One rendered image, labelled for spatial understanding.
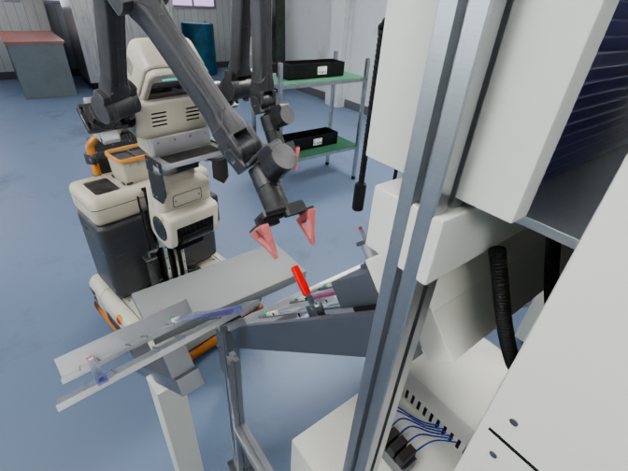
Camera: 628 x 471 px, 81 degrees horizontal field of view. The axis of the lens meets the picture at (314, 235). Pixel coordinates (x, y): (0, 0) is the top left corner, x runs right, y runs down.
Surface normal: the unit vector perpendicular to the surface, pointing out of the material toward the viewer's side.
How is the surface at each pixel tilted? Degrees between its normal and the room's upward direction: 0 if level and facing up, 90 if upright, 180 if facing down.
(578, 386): 90
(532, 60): 90
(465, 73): 90
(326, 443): 0
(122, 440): 0
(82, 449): 0
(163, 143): 90
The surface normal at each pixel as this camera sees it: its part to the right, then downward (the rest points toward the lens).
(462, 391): 0.06, -0.84
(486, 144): -0.80, 0.29
